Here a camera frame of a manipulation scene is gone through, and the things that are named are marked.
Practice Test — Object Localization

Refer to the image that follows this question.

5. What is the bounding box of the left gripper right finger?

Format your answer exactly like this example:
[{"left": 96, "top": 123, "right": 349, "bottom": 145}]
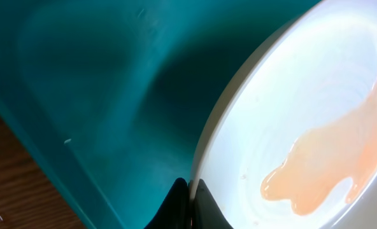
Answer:
[{"left": 193, "top": 179, "right": 232, "bottom": 229}]

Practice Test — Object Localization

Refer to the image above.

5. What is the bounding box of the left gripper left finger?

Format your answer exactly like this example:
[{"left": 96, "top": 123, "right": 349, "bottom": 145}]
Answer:
[{"left": 145, "top": 177, "right": 190, "bottom": 229}]

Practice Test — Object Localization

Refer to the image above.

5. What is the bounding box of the white plate blue rim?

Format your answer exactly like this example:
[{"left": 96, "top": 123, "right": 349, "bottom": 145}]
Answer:
[{"left": 189, "top": 0, "right": 377, "bottom": 228}]

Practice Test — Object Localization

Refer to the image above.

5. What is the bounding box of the teal plastic tray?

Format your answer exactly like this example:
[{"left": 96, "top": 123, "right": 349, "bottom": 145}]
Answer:
[{"left": 0, "top": 0, "right": 316, "bottom": 228}]

